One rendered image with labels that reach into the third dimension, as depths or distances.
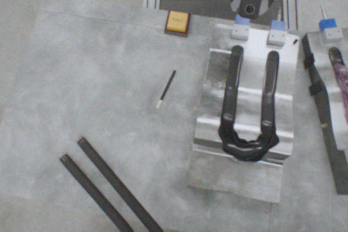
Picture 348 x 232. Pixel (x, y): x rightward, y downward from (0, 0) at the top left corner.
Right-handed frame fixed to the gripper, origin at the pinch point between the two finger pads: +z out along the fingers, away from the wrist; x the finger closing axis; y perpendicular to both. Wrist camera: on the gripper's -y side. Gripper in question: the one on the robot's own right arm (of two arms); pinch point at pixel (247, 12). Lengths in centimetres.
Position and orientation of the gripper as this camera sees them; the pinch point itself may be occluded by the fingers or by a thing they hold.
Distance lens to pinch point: 95.6
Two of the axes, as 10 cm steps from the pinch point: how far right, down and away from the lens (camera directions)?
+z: 0.5, 2.6, 9.6
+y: 1.9, -9.5, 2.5
